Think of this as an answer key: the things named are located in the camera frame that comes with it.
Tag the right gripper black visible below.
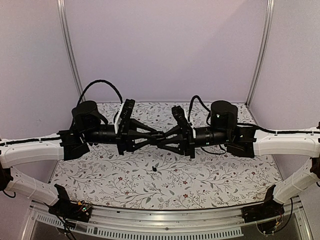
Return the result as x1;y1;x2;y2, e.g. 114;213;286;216
156;124;230;160

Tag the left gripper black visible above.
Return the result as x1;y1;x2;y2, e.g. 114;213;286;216
83;118;157;155

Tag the black earbud charging case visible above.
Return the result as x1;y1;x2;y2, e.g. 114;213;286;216
152;131;167;145

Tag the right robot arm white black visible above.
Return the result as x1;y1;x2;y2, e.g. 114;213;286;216
157;100;320;218

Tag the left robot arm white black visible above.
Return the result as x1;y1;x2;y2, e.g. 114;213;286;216
0;99;165;217

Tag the floral table mat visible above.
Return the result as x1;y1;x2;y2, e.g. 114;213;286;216
48;101;285;210

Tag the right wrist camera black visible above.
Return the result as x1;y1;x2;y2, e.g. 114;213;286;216
171;105;196;138

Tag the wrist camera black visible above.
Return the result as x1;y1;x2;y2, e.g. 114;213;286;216
114;99;136;135
171;105;196;138

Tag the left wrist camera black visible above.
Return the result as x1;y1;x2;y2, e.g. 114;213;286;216
114;99;136;135

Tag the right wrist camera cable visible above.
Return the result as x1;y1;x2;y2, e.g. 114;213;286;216
187;94;213;126

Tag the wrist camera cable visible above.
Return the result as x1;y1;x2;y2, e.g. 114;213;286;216
187;94;213;126
76;79;124;106

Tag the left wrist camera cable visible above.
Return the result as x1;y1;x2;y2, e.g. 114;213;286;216
76;79;124;106

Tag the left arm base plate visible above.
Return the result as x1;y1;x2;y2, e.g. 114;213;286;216
48;184;93;223

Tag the aluminium front rail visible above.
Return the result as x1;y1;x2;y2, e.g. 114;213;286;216
21;197;315;240

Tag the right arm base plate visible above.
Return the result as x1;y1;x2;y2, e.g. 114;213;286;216
241;184;285;235

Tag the left aluminium corner post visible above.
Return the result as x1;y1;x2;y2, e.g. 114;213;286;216
56;0;86;102

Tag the aluminium corner post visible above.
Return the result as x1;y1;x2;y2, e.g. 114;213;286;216
245;0;275;108
56;0;86;102

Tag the right aluminium corner post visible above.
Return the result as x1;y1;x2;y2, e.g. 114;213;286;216
245;0;275;108

